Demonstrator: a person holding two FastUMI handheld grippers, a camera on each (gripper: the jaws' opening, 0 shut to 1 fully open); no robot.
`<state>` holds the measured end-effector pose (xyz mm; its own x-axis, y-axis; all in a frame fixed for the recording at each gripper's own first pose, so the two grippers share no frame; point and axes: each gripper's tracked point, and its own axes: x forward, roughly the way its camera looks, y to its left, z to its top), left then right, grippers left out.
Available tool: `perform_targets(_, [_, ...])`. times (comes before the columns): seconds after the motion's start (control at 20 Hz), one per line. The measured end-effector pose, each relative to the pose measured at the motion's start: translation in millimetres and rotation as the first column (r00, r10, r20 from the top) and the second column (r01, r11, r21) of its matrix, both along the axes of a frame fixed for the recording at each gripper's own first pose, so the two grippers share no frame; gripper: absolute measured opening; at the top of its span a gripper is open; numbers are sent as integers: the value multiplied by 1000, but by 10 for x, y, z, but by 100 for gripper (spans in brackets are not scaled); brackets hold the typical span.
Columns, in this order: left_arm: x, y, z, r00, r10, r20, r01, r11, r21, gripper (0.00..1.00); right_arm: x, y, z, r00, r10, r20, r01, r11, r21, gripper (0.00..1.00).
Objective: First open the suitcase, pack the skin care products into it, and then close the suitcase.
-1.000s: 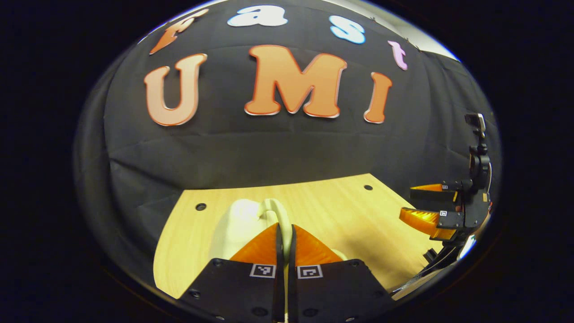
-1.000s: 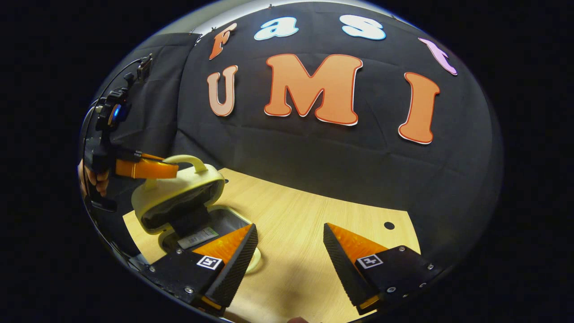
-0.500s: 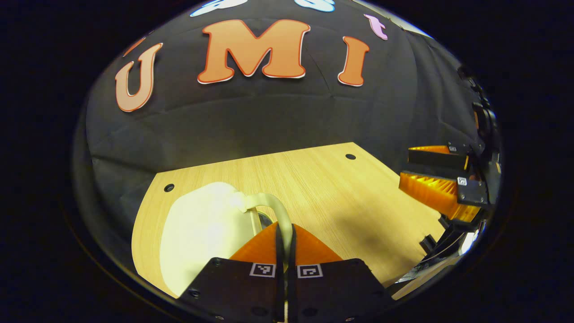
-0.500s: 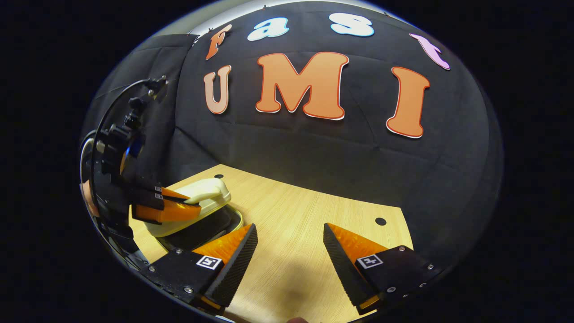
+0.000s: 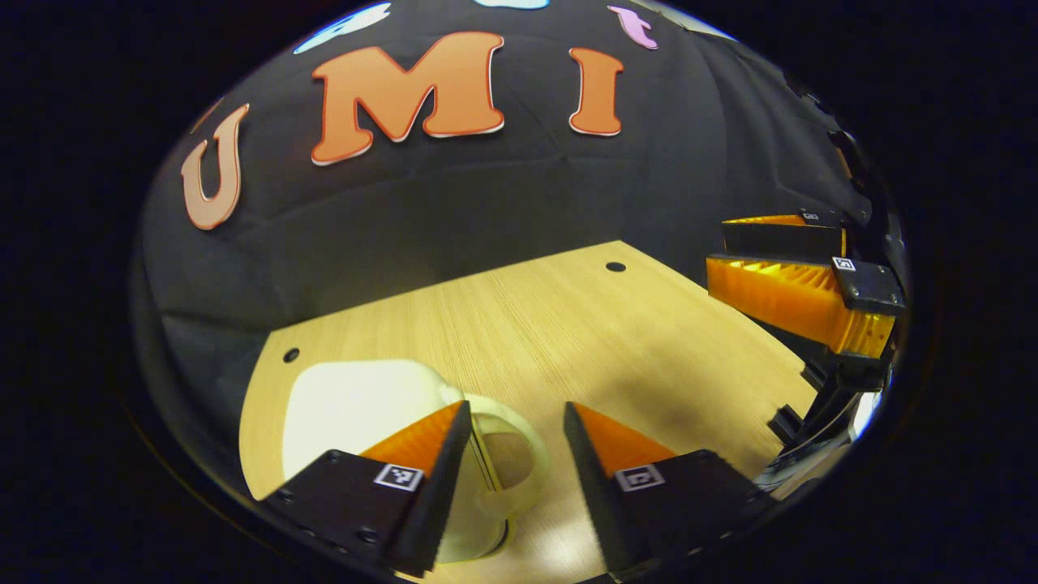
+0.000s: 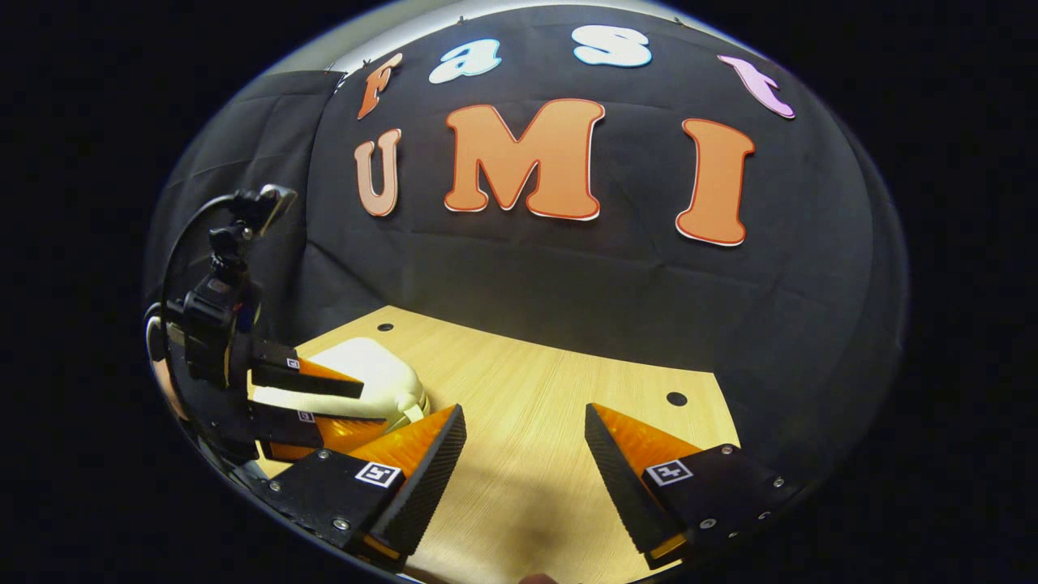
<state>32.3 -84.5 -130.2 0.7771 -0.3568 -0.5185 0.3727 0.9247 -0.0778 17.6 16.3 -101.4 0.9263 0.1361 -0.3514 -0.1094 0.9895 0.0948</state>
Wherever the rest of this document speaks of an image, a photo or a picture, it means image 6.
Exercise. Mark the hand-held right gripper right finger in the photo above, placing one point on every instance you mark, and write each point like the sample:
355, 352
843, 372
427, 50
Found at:
620, 483

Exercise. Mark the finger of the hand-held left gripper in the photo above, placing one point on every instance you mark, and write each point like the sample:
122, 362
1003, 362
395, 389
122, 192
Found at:
308, 381
280, 426

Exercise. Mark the cream yellow suitcase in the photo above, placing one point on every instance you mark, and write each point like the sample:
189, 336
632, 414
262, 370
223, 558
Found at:
381, 381

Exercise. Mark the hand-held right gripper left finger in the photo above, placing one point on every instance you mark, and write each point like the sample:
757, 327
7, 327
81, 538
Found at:
430, 478

